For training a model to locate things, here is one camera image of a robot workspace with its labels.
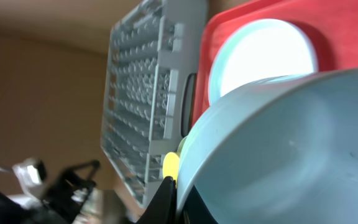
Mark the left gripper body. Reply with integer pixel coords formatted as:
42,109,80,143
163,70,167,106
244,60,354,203
42,167,97,223

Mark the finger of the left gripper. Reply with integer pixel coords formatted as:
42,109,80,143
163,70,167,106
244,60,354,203
63,159,100,180

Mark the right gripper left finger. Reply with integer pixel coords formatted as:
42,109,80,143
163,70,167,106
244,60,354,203
136,176,177,224

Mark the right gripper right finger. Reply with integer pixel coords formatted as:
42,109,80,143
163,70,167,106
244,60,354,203
178,187,218,224

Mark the yellow cup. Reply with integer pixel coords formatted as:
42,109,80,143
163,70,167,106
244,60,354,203
162,152,180,180

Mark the green bowl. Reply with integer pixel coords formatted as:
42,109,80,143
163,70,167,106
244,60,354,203
176,137,187,157

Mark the light blue bowl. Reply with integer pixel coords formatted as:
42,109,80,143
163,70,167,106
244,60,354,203
177,68,358,223

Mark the light blue plate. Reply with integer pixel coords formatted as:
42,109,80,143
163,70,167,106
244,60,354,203
208,19,318,105

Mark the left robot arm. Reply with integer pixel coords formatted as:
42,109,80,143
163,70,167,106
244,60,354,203
0,158,100,223

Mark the grey dishwasher rack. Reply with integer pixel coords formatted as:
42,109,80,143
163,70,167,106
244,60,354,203
101,0,208,208

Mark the red plastic tray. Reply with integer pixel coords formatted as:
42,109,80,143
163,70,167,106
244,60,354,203
192,0,358,123

